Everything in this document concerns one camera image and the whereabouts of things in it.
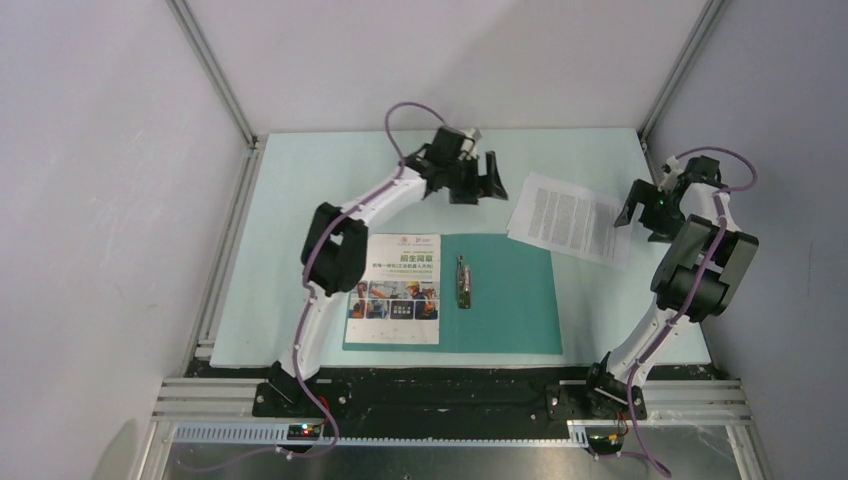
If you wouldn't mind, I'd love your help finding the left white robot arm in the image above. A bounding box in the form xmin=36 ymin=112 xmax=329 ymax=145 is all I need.
xmin=276 ymin=126 xmax=508 ymax=416

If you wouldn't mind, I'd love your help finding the right aluminium frame post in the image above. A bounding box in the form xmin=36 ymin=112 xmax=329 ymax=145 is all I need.
xmin=637 ymin=0 xmax=730 ymax=144

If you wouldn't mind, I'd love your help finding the controller board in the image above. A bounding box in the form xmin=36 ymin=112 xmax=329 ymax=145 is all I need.
xmin=286 ymin=423 xmax=323 ymax=442
xmin=586 ymin=434 xmax=626 ymax=458

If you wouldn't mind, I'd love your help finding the teal green folder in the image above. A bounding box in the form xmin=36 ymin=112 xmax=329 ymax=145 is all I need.
xmin=343 ymin=234 xmax=563 ymax=355

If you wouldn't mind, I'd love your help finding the left controller board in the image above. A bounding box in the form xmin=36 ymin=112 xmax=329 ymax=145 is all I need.
xmin=286 ymin=423 xmax=323 ymax=442

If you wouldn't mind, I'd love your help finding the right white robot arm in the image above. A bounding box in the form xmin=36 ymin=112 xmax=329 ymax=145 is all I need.
xmin=580 ymin=147 xmax=759 ymax=418

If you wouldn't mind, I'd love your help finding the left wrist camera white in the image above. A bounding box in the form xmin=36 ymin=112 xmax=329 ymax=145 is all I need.
xmin=458 ymin=128 xmax=482 ymax=161

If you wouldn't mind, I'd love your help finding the left aluminium frame post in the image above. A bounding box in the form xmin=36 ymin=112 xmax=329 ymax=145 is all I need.
xmin=166 ymin=0 xmax=257 ymax=149

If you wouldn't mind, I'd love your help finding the white slotted cable duct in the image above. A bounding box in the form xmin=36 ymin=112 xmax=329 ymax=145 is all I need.
xmin=173 ymin=422 xmax=588 ymax=448

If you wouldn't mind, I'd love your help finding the printed paper file bottom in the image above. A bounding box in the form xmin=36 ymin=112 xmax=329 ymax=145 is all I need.
xmin=506 ymin=172 xmax=632 ymax=270

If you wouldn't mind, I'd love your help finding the light blue table mat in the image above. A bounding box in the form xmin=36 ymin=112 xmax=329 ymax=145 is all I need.
xmin=210 ymin=128 xmax=713 ymax=370

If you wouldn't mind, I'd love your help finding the right controller board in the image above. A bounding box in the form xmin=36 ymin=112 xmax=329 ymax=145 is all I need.
xmin=586 ymin=434 xmax=626 ymax=458

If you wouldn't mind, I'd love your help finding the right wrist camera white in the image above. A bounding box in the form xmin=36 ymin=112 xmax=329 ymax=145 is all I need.
xmin=658 ymin=156 xmax=684 ymax=192

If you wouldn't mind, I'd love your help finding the printed paper file top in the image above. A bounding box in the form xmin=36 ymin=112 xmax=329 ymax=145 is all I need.
xmin=344 ymin=234 xmax=442 ymax=346

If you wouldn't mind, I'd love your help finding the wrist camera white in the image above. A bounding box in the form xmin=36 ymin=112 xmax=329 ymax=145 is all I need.
xmin=658 ymin=156 xmax=684 ymax=192
xmin=458 ymin=128 xmax=482 ymax=161

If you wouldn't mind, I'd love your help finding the aluminium frame post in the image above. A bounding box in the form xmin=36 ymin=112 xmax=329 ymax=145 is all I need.
xmin=166 ymin=0 xmax=257 ymax=149
xmin=637 ymin=0 xmax=730 ymax=144

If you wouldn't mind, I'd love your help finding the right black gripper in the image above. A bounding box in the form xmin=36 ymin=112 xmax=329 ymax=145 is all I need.
xmin=614 ymin=177 xmax=685 ymax=243

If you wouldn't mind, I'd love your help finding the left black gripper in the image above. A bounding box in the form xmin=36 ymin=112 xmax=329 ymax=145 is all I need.
xmin=443 ymin=151 xmax=506 ymax=205

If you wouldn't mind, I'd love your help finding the metal folder clip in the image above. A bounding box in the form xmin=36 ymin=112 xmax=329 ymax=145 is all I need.
xmin=457 ymin=255 xmax=472 ymax=310

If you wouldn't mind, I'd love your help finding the printed paper file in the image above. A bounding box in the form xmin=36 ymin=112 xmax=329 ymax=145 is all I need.
xmin=506 ymin=172 xmax=632 ymax=270
xmin=344 ymin=234 xmax=442 ymax=346

